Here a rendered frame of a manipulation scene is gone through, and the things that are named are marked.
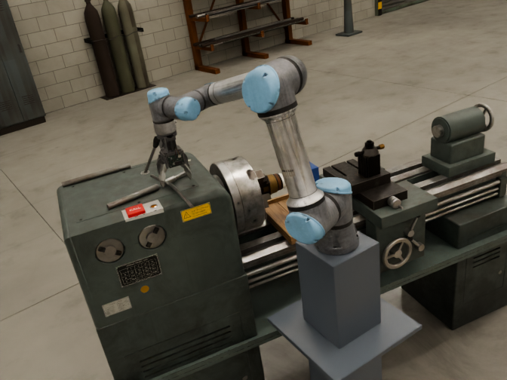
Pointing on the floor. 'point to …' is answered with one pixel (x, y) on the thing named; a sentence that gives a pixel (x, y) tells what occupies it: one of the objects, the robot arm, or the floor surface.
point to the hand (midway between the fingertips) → (176, 180)
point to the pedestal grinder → (348, 21)
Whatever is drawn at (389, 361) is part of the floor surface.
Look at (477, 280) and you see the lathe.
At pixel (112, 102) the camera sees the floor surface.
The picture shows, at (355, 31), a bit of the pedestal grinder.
